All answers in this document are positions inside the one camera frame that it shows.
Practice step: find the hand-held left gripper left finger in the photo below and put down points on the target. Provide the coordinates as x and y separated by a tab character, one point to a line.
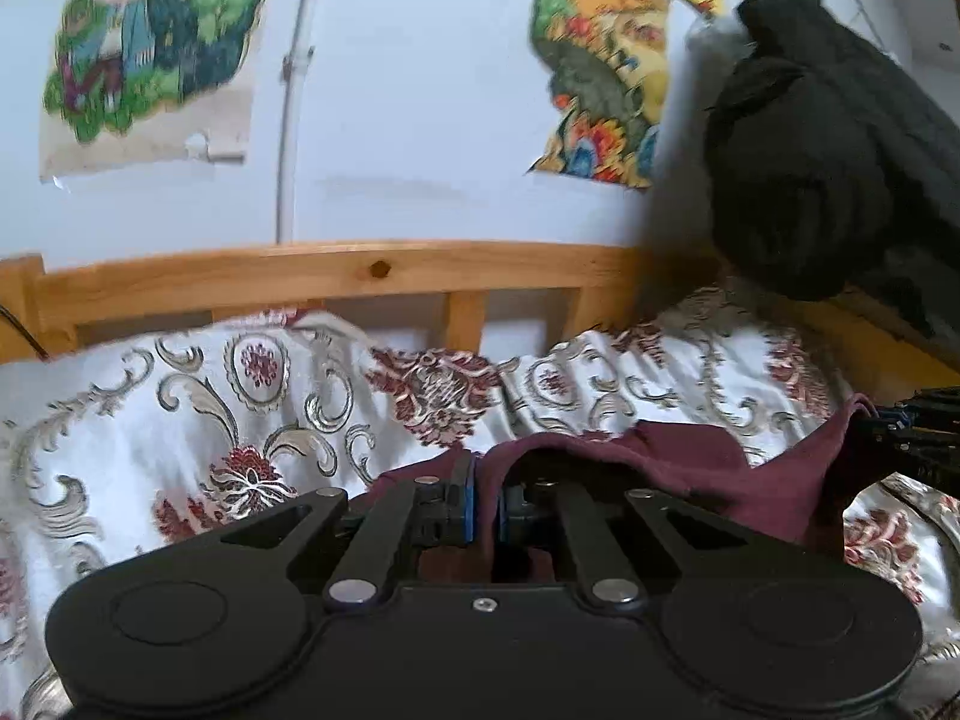
465	499

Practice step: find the white floral blanket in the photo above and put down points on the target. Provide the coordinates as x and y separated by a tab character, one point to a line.
187	420

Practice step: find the blond figure wall poster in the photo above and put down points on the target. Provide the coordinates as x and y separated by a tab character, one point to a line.
150	37

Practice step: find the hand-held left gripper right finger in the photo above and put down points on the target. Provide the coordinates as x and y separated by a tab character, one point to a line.
506	517

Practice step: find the black hanging jacket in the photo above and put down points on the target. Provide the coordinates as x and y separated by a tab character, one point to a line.
810	165

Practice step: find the white wall pipe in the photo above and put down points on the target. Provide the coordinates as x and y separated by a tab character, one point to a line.
292	105

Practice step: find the maroon long-sleeve shirt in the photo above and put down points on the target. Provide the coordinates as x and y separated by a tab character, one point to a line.
675	465

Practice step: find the colourful flower wall poster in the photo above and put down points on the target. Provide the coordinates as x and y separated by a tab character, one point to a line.
600	67

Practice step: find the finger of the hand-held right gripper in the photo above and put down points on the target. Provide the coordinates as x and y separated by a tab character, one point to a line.
926	409
922	457

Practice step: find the wooden bed frame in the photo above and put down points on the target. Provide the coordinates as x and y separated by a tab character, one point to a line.
300	270

